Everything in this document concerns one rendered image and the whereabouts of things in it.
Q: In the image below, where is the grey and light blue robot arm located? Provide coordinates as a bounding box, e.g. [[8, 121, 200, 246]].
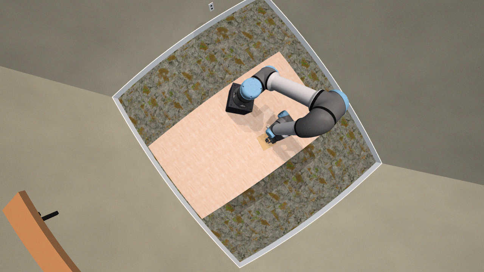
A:
[[233, 65, 349, 138]]

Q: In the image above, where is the tan translucent mat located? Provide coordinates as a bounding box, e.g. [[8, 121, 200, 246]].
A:
[[257, 133, 276, 150]]

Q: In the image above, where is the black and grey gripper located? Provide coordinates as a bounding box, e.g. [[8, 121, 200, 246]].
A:
[[265, 135, 289, 144]]

